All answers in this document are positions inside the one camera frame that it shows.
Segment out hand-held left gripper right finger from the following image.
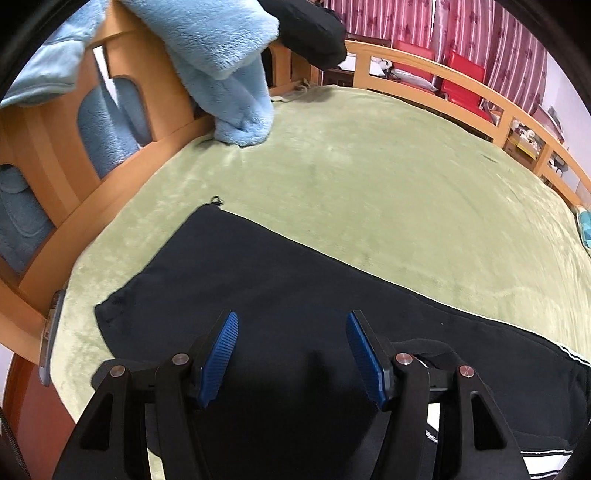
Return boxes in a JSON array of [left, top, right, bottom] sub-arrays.
[[346, 310, 532, 480]]

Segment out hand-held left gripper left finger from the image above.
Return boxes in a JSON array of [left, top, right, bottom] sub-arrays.
[[53, 310, 240, 480]]

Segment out black pants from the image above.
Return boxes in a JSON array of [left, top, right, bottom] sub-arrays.
[[91, 204, 591, 480]]

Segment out grey phone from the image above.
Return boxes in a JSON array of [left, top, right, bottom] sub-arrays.
[[39, 290, 66, 386]]

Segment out green fleece blanket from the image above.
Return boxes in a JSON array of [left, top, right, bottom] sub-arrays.
[[48, 84, 591, 480]]

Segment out teal printed pillow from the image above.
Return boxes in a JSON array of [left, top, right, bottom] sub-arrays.
[[573, 205, 591, 254]]

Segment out cluttered wooden shelf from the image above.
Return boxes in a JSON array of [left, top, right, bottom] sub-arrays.
[[503, 117, 546, 160]]

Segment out light blue fleece blanket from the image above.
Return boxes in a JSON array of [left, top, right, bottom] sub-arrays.
[[0, 0, 281, 278]]

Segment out black garment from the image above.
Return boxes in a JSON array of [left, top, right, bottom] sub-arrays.
[[259, 0, 347, 70]]

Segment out red striped curtain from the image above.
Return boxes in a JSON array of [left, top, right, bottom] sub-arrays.
[[318, 0, 550, 116]]

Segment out wooden bed frame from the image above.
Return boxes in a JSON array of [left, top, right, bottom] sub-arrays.
[[0, 0, 591, 370]]

